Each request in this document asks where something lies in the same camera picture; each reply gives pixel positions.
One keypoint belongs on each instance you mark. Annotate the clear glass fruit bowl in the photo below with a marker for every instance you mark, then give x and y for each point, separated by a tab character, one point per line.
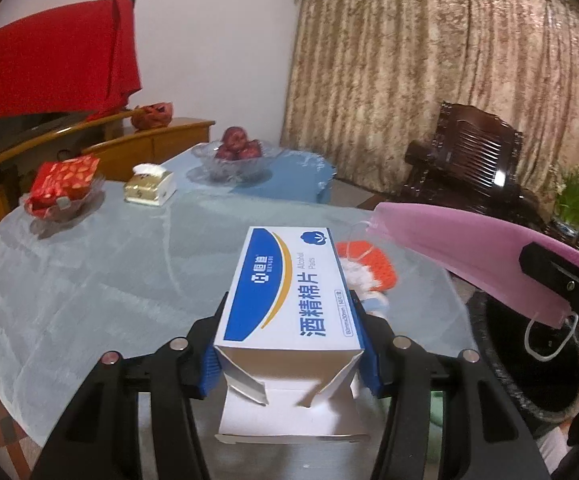
229	167

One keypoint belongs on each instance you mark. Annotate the red patterned snack packet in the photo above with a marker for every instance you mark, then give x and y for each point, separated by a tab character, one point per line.
64	177

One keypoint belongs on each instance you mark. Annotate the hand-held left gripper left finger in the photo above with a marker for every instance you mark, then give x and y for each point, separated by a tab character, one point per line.
207	371

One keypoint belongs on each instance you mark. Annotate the red-brown carved bowl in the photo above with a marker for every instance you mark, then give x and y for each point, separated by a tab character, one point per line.
152	116

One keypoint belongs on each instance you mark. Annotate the wooden cabinet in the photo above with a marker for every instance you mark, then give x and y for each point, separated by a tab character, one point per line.
134	147

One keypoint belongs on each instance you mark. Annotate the blue tablecloth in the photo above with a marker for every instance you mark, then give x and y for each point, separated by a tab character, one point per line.
294	180

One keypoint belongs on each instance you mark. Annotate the pink face mask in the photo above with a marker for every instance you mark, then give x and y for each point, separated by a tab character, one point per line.
444	245

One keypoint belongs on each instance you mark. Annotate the dark wooden chair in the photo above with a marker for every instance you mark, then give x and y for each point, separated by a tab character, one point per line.
469	160

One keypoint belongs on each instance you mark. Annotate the black television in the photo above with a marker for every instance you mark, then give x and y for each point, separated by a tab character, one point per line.
14	132

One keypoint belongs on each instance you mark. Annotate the translucent white table cover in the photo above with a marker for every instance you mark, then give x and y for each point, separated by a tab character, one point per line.
119	280

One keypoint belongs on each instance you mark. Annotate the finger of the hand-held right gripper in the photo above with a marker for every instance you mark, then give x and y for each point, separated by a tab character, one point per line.
554	272

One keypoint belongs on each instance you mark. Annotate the gold and white tissue box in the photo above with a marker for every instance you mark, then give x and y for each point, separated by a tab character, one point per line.
149	187

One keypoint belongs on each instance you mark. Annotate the black trash bin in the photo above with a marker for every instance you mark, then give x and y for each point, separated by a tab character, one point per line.
529	385

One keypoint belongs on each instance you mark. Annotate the beige patterned curtain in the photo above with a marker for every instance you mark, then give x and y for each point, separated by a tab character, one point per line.
419	60

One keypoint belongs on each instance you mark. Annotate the white crumpled wrapper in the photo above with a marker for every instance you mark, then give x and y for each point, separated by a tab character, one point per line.
357	280

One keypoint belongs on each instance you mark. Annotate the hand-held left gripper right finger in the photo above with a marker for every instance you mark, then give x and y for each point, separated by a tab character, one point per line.
371	372

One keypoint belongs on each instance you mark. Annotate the blue and white cardboard box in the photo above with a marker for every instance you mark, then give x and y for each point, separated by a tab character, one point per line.
279	300

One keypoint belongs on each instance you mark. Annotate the red cloth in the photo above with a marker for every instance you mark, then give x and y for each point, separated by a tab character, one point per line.
44	65

